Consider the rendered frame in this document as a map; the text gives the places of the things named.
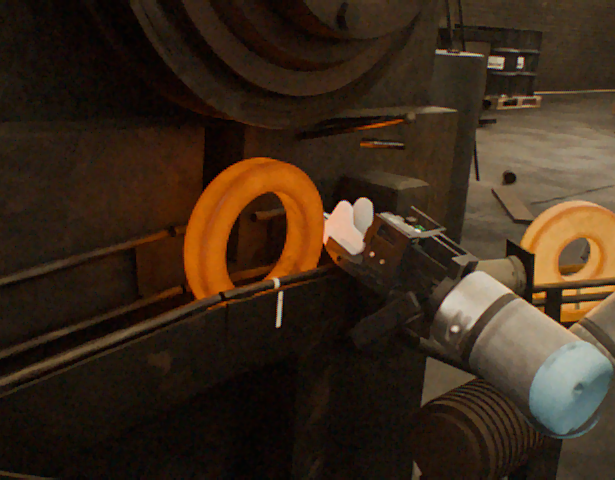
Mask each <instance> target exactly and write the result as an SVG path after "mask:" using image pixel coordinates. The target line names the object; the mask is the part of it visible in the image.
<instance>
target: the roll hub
mask: <svg viewBox="0 0 615 480"><path fill-rule="evenodd" d="M427 1H428V0H266V2H267V3H268V4H269V5H270V6H271V8H272V9H273V10H274V11H275V12H276V13H277V14H278V15H280V16H281V17H282V18H283V19H284V20H286V22H288V23H289V24H291V25H292V26H294V27H295V28H297V29H299V30H301V31H303V32H306V33H308V34H312V35H317V36H323V37H332V38H341V39H352V40H375V39H379V38H382V37H385V36H388V35H390V34H392V33H394V32H396V31H397V30H399V29H401V28H403V27H404V25H405V24H407V23H408V22H409V21H410V20H411V19H412V18H413V17H414V16H415V15H416V14H417V13H418V12H419V11H420V9H421V8H422V7H423V6H425V4H426V2H427ZM342 3H351V4H357V6H358V10H359V14H360V18H359V20H358V24H357V26H356V28H355V29H341V28H340V26H339V23H338V18H337V13H338V11H339V9H340V7H341V5H342Z"/></svg>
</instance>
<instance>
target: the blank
mask: <svg viewBox="0 0 615 480"><path fill-rule="evenodd" d="M577 238H586V239H587V240H588V242H589V244H590V257H589V260H588V262H587V264H586V265H585V267H584V268H583V269H581V270H580V271H579V272H577V273H575V274H573V275H571V276H562V275H561V274H559V272H558V269H557V260H558V257H559V253H561V251H562V250H563V248H564V247H565V246H566V245H567V244H568V243H569V242H571V241H572V240H574V239H577ZM521 245H522V246H524V247H525V248H527V249H529V250H530V251H532V252H533V253H535V264H534V280H533V285H538V283H548V282H558V281H569V280H579V279H590V278H601V277H612V276H615V214H613V213H612V212H611V211H609V210H607V209H605V208H601V207H599V206H597V205H595V204H592V203H589V202H583V201H571V202H566V203H562V204H558V205H556V206H553V207H551V208H550V209H548V210H546V211H545V212H543V213H542V214H541V215H540V216H539V217H537V218H535V220H534V221H533V222H532V223H531V224H530V225H529V228H528V229H527V231H526V233H525V234H524V236H523V239H522V241H521ZM614 290H615V286H608V287H597V288H587V289H576V290H566V291H563V296H564V295H573V294H584V293H594V292H605V291H614ZM603 301H604V300H600V301H590V302H580V303H570V304H562V310H561V313H566V314H573V313H582V312H586V311H589V310H591V308H594V307H596V306H597V305H598V304H599V303H601V302H603Z"/></svg>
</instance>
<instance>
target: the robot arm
mask: <svg viewBox="0 0 615 480"><path fill-rule="evenodd" d="M418 215H419V216H421V217H422V218H424V219H425V220H427V221H428V222H430V223H431V224H433V226H434V228H433V230H432V231H429V232H425V229H423V228H422V227H421V226H416V224H417V221H418V219H417V217H418ZM324 217H325V233H324V241H323V242H324V243H325V247H326V249H327V251H328V252H329V254H330V255H331V258H332V259H333V260H334V262H335V263H336V264H337V265H338V266H339V267H340V268H341V269H342V270H344V271H345V272H346V273H348V274H351V275H352V276H354V277H355V278H356V279H357V280H358V281H359V282H362V283H363V284H365V285H366V286H368V287H369V288H371V290H373V291H375V292H376V293H380V294H383V295H387V296H392V298H393V299H394V300H395V301H394V302H392V303H391V304H389V305H388V306H386V307H385V308H383V309H382V310H380V311H378V312H376V313H375V314H371V315H369V316H366V317H364V318H362V319H361V321H360V322H358V323H357V324H355V326H356V327H355V328H353V329H352V330H350V331H349V332H347V333H349V335H350V337H351V339H352V341H353V343H354V344H355V346H356V348H357V350H358V349H361V348H364V347H367V348H371V347H373V346H377V345H380V344H382V342H384V341H385V340H387V339H388V338H389V337H388V335H390V334H392V333H393V332H395V331H396V330H398V329H400V328H401V327H403V326H404V325H406V324H409V323H410V322H412V321H413V320H415V319H417V317H418V316H420V315H421V314H423V313H424V314H423V317H424V321H425V322H426V323H427V324H428V325H430V326H431V336H432V338H433V339H434V340H436V341H438V342H439V343H440V344H441V345H443V346H444V348H445V349H447V350H448V351H449V352H450V353H452V354H453V355H454V356H455V357H457V358H458V359H459V360H462V361H463V362H464V363H465V364H467V365H468V366H469V367H470V368H471V369H473V370H474V371H475V373H477V374H478V375H479V376H480V377H482V378H483V379H485V380H487V381H488V382H489V383H490V384H492V385H493V386H494V387H495V388H497V389H498V390H499V391H501V392H502V393H503V394H504V395H506V397H508V398H509V399H510V400H511V401H512V402H513V403H514V405H515V406H516V407H517V409H518V410H519V412H520V414H521V416H522V417H523V419H524V421H525V422H526V423H528V424H529V425H530V426H531V427H532V428H534V429H535V430H537V431H538V432H540V433H542V434H545V435H548V436H552V437H556V438H572V437H576V436H579V435H582V434H583V433H585V432H587V431H588V430H590V429H591V428H593V427H594V426H595V425H596V424H597V423H598V421H599V420H600V418H601V415H602V413H603V410H604V409H605V408H606V407H608V406H609V405H610V404H611V403H613V402H614V401H615V292H614V293H613V294H611V295H610V296H609V297H608V298H607V299H605V300H604V301H603V302H601V303H599V304H598V305H597V306H596V307H595V308H593V310H592V311H591V312H590V313H588V314H587V315H586V316H585V317H584V318H583V319H581V320H579V321H578V322H577V323H575V324H574V325H572V326H571V327H570V328H569V329H568V330H567V329H566V328H564V327H563V326H561V325H560V324H557V323H556V322H554V321H553V320H552V319H550V318H549V317H547V316H546V315H544V314H543V313H541V311H540V310H539V309H537V308H535V307H533V306H532V305H530V304H529V303H527V302H526V301H525V300H523V299H522V298H520V297H519V296H517V295H516V294H515V293H513V292H511V291H510V290H508V289H507V288H506V287H504V286H503V284H501V283H500V282H498V281H497V280H495V279H494V278H493V277H491V276H490V275H487V274H486V273H484V272H482V271H477V272H474V271H475V269H476V267H477V265H478V263H479V261H480V260H478V259H477V258H475V257H474V255H473V254H471V253H470V252H468V251H467V250H465V249H463V248H461V247H460V246H458V245H457V244H456V243H454V242H453V241H451V240H450V239H448V238H447V237H445V236H444V235H445V232H446V229H445V228H443V227H442V226H440V224H439V223H436V222H435V221H433V220H432V219H430V218H429V217H428V216H426V215H425V214H423V213H422V212H420V211H419V210H417V209H416V208H414V207H411V209H410V212H408V214H407V217H405V218H404V219H403V218H401V217H400V216H394V215H393V214H392V213H391V212H386V213H381V214H380V215H378V214H377V213H376V214H375V215H374V217H373V212H372V204H371V202H370V201H369V200H367V199H365V198H361V199H359V200H358V201H357V202H356V203H355V205H354V206H353V207H352V206H351V204H350V203H347V202H346V201H342V202H340V203H339V204H338V205H337V207H336V208H335V210H334V211H333V213H332V214H331V215H330V214H327V213H324ZM396 299H397V300H396Z"/></svg>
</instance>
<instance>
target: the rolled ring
mask: <svg viewBox="0 0 615 480"><path fill-rule="evenodd" d="M269 191H273V192H275V194H276V195H277V196H278V197H279V199H280V200H281V202H282V204H283V206H284V209H285V212H286V218H288V235H286V241H285V245H284V248H283V251H282V253H281V256H280V259H279V261H278V263H277V264H276V266H275V267H274V269H273V270H272V271H271V273H270V274H269V275H268V276H267V277H266V278H265V279H264V280H267V279H270V278H274V277H279V276H283V275H288V274H292V273H296V272H300V271H304V270H308V269H312V268H315V267H316V265H317V262H319V259H320V255H321V251H322V247H323V241H324V233H325V217H324V209H323V204H322V200H321V197H320V195H319V191H317V189H316V187H315V185H314V184H313V182H312V181H311V180H310V178H309V177H308V176H307V175H306V174H305V173H304V172H303V171H301V170H300V169H298V168H297V167H295V166H293V165H290V164H286V163H282V162H278V160H274V159H271V158H265V157H255V158H249V159H245V160H242V162H240V163H237V164H235V165H233V166H231V167H230V168H228V169H227V170H224V171H223V172H222V173H220V174H219V175H218V176H217V177H216V178H215V179H214V180H213V181H212V182H211V183H210V184H209V186H208V187H207V188H206V189H205V191H204V192H203V195H202V196H201V198H200V200H199V201H198V203H197V205H196V207H194V209H193V211H192V214H191V216H190V219H189V222H188V227H187V231H186V236H185V242H184V266H185V272H186V276H187V280H188V283H189V285H190V287H191V290H192V292H193V294H194V296H196V297H197V299H198V300H199V299H202V298H204V297H207V296H209V295H212V294H215V293H217V294H218V293H219V292H221V291H226V290H230V288H234V287H235V286H234V285H233V283H232V282H231V280H230V277H229V275H228V271H227V266H226V248H227V242H228V238H229V235H230V232H231V229H232V227H233V224H234V222H235V220H236V218H237V216H238V215H239V213H240V212H241V211H242V209H243V208H244V207H245V206H246V205H247V204H248V203H249V202H250V201H252V200H253V199H254V198H257V197H258V196H260V195H262V194H265V192H269Z"/></svg>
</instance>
